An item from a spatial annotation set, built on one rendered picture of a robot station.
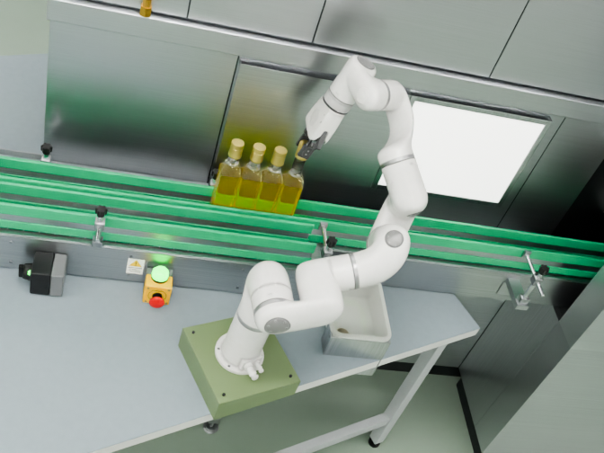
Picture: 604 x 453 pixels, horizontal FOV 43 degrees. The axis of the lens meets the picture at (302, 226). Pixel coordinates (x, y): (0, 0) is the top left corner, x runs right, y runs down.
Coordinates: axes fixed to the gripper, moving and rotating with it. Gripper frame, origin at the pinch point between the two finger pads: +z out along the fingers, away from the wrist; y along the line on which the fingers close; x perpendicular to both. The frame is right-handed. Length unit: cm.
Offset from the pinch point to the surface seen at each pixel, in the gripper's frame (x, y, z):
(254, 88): -15.6, -12.4, -2.8
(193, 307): -10, 21, 48
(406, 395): 76, 18, 66
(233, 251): -5.8, 13.3, 30.9
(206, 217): -14.5, 5.8, 29.3
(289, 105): -4.7, -12.2, -2.2
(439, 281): 61, 6, 24
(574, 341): 102, 23, 15
